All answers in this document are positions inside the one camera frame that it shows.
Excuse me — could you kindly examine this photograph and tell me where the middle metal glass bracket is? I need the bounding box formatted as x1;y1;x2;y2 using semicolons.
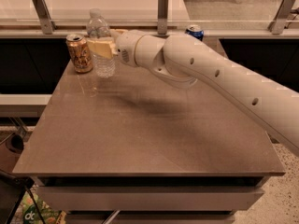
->
157;0;168;35

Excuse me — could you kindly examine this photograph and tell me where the right metal glass bracket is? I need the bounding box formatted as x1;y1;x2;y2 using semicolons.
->
268;0;296;35

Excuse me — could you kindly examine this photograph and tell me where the black chair frame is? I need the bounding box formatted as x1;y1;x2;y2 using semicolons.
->
0;170;34;224

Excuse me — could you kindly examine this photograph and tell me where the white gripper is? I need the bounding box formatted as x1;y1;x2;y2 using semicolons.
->
87;29;146;67

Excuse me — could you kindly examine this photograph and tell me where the left metal glass bracket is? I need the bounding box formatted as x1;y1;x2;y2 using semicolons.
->
32;0;55;35

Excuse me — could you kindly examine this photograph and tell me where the glass railing panel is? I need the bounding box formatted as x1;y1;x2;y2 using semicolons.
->
0;0;299;24

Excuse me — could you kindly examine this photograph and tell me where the clear plastic water bottle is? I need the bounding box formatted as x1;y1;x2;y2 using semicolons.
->
86;8;115;78

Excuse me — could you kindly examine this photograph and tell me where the green snack bag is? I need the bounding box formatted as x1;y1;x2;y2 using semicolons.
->
21;192;66;224

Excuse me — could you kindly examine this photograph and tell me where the orange soda can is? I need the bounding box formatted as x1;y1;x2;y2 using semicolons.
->
66;34;93;73

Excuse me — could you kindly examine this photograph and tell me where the blue soda can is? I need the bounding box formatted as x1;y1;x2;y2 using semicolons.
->
185;24;204;41

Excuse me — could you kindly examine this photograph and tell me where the metal glass bracket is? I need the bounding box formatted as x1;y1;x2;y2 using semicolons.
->
32;0;55;35
157;0;168;35
268;0;296;35

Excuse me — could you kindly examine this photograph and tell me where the grey table drawer front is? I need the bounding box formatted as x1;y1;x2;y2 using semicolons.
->
37;186;263;211

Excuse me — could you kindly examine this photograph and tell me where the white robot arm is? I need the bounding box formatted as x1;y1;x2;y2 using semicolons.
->
87;30;299;156

